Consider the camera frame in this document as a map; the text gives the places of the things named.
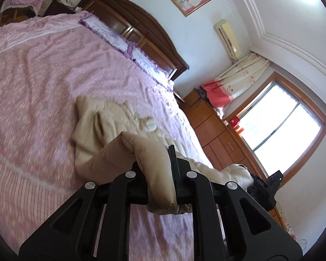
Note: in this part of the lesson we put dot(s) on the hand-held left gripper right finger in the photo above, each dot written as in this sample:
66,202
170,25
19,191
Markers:
180,175

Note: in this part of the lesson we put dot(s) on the bed with pink floral bedspread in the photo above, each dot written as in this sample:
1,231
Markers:
43,73

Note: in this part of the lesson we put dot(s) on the wall air conditioner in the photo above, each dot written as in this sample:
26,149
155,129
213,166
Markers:
229,38

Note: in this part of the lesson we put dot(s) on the wooden framed window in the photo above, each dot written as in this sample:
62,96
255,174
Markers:
277,130

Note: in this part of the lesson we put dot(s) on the large red box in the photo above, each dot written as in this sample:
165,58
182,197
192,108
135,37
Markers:
235,121

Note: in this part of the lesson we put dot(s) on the pile of clothes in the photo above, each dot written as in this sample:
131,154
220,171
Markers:
203,93

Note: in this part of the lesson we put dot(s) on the small red box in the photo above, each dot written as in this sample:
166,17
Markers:
240,130

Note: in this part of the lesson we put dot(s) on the wooden dresser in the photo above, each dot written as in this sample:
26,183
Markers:
217,130

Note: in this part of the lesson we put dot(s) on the purple frilled pillow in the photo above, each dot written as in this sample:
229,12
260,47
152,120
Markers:
149,65
103,28

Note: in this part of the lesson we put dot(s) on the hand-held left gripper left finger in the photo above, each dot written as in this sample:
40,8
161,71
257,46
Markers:
122,187

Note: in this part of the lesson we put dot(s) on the beige down jacket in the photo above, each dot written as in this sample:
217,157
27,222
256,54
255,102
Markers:
154,155

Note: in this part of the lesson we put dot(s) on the dark wooden headboard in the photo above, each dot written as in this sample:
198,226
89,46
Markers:
141,30

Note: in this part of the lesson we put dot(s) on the dark wooden nightstand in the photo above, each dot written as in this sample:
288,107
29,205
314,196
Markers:
57,10
179,95

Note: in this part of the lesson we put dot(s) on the floral curtain with red hem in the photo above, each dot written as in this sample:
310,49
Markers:
233,84

